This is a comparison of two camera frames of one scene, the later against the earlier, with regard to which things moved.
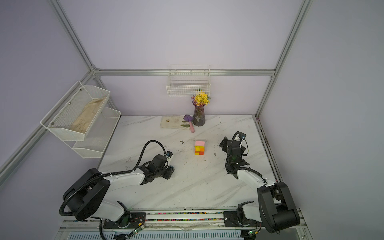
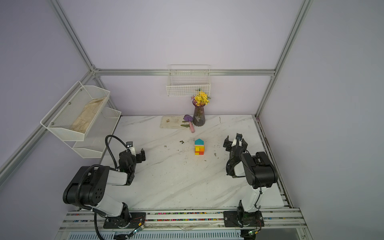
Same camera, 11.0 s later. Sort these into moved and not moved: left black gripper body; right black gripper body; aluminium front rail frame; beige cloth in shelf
Moved: left black gripper body
Not moved: beige cloth in shelf; aluminium front rail frame; right black gripper body
